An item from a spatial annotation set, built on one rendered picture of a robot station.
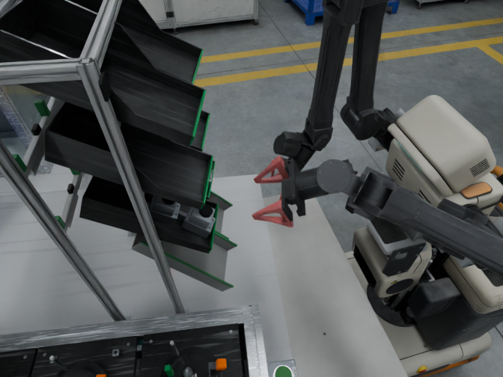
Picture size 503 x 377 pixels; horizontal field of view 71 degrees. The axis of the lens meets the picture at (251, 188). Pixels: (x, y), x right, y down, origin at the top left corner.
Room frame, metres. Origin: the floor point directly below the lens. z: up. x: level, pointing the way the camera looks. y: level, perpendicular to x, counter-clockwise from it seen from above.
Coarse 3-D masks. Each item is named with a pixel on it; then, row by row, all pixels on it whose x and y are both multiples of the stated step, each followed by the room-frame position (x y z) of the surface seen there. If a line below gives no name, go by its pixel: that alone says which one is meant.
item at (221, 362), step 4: (220, 360) 0.22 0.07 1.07; (224, 360) 0.22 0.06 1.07; (208, 364) 0.22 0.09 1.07; (212, 364) 0.22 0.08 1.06; (216, 364) 0.22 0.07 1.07; (220, 364) 0.21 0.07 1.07; (224, 364) 0.22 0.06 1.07; (208, 368) 0.21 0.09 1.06; (212, 368) 0.21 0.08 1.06; (216, 368) 0.21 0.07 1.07; (220, 368) 0.21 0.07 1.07; (224, 368) 0.21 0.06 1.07; (212, 372) 0.21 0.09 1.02; (216, 372) 0.21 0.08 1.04; (212, 376) 0.21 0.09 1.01
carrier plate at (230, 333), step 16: (144, 336) 0.31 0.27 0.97; (160, 336) 0.31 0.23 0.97; (176, 336) 0.31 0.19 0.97; (192, 336) 0.31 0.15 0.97; (208, 336) 0.31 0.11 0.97; (224, 336) 0.31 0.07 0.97; (144, 352) 0.27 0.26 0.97; (160, 352) 0.27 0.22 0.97; (224, 352) 0.27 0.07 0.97; (240, 352) 0.27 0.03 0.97; (144, 368) 0.23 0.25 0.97; (160, 368) 0.23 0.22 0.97; (240, 368) 0.23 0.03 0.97
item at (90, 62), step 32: (0, 0) 0.60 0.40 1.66; (96, 32) 0.49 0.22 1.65; (96, 64) 0.41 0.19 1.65; (96, 96) 0.40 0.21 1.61; (0, 160) 0.37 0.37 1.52; (128, 160) 0.40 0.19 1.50; (32, 192) 0.38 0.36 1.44; (128, 192) 0.39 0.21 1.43; (160, 256) 0.39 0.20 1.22; (96, 288) 0.37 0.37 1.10
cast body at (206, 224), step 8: (192, 208) 0.50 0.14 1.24; (208, 208) 0.48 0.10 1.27; (184, 216) 0.48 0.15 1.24; (192, 216) 0.46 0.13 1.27; (200, 216) 0.46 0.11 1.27; (208, 216) 0.46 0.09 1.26; (184, 224) 0.46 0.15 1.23; (192, 224) 0.46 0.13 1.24; (200, 224) 0.46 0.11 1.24; (208, 224) 0.45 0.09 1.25; (192, 232) 0.46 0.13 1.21; (200, 232) 0.45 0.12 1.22; (208, 232) 0.45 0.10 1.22
